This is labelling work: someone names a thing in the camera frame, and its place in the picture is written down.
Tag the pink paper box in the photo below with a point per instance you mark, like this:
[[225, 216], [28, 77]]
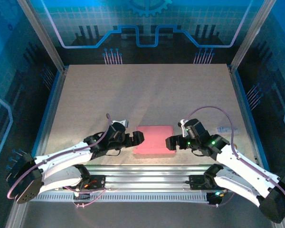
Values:
[[154, 140]]

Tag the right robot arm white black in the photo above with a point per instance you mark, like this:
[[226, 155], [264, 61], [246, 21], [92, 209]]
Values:
[[273, 206]]

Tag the black controller box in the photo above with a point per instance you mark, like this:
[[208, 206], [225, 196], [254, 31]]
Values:
[[213, 199]]

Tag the blue printed sticker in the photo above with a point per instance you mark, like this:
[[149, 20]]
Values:
[[225, 129]]

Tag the white connector block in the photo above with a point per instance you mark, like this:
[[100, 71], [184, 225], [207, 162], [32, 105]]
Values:
[[76, 193]]

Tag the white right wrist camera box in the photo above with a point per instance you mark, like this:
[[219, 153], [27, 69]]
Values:
[[183, 128]]

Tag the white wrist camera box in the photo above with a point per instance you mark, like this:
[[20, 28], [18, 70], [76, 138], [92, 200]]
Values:
[[183, 128], [122, 123]]

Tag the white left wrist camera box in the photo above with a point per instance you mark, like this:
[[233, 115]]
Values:
[[122, 123]]

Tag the aluminium mounting rail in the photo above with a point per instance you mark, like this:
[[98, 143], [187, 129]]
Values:
[[145, 175]]

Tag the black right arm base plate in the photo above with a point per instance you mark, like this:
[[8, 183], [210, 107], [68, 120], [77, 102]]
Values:
[[194, 183]]

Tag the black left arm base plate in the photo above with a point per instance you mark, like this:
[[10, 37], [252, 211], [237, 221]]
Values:
[[99, 181]]

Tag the aluminium table side rail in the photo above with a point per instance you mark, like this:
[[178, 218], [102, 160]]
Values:
[[240, 95], [56, 95]]

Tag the aluminium frame post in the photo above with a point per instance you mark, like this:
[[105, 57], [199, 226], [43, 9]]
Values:
[[251, 35], [43, 35]]

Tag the aluminium lower frame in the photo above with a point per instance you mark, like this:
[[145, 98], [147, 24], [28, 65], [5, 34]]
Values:
[[15, 213]]

